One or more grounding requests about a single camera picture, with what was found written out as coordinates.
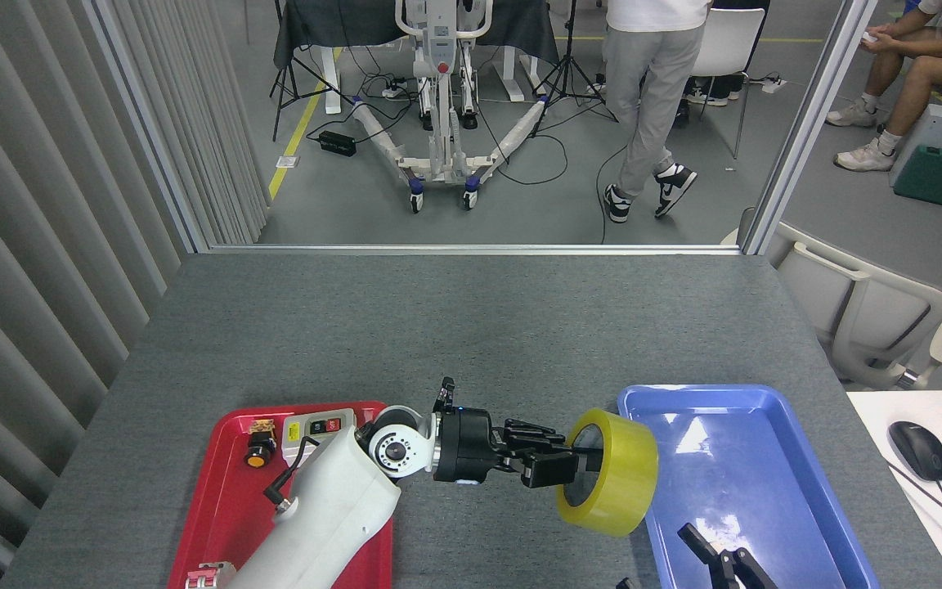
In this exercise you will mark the black light stand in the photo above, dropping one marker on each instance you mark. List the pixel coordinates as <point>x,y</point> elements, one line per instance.
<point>281,82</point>

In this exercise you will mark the blue plastic tray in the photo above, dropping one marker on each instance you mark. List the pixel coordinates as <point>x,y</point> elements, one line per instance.
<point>749,458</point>

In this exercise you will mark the white stand on wheels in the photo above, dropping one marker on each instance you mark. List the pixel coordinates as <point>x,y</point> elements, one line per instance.
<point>441,49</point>

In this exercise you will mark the black orange push button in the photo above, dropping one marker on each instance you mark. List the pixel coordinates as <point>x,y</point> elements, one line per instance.
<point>260,451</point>

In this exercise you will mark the black tripod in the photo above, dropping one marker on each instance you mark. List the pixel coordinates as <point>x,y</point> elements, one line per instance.
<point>569,49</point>

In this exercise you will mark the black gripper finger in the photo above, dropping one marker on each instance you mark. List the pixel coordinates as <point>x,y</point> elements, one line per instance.
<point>700,544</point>
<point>753,573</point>
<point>549,470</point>
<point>532,438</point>

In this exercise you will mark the white plastic chair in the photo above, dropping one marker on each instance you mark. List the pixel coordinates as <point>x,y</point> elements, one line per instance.
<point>728,41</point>

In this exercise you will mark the yellow tape roll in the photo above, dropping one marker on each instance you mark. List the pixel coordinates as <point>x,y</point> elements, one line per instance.
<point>626,483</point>

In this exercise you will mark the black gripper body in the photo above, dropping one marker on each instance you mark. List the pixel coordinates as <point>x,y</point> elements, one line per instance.
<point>463,446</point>

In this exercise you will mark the white floor plate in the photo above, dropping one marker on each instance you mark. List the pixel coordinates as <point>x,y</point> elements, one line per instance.
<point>288,162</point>

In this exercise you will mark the white red connector block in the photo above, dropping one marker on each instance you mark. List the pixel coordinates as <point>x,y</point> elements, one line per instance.
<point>209,577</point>

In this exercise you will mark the pale grey office chair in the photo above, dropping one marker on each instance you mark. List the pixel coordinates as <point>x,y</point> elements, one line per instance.
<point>880,319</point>

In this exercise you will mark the black power adapter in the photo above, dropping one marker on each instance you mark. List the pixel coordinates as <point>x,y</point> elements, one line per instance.
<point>338,144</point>

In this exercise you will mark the person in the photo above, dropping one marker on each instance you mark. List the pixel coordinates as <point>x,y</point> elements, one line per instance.
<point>929,69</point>
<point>716,86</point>
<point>651,82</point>

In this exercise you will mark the table with black cloth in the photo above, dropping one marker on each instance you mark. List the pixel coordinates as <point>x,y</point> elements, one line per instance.
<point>356,20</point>

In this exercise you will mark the grey switch box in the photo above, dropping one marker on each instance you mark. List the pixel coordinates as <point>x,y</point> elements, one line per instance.
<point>307,425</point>

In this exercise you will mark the red plastic tray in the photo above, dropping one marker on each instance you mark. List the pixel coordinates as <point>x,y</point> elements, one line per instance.
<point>226,491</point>

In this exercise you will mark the silver rail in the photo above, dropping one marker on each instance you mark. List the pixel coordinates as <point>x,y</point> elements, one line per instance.
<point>471,249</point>

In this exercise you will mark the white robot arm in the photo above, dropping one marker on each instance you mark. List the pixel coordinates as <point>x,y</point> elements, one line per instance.
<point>332,507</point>

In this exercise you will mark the black computer mouse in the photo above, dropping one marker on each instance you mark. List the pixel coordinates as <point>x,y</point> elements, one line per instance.
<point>921,451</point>

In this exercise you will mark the silver post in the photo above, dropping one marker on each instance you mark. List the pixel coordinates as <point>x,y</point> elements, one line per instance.
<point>144,123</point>
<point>806,131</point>

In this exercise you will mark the white power strip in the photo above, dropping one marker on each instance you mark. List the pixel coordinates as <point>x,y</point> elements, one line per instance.
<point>393,90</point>
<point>774,84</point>

